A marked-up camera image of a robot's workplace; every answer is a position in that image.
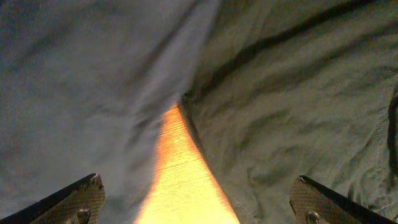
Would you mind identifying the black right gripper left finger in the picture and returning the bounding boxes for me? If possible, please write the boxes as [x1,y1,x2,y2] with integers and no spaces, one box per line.
[1,173,105,224]

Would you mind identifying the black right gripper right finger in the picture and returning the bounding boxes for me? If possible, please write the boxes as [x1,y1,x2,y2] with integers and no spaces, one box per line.
[289,175,397,224]

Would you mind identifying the dark blue shorts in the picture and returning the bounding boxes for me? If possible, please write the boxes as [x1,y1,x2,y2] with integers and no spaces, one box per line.
[1,0,397,223]

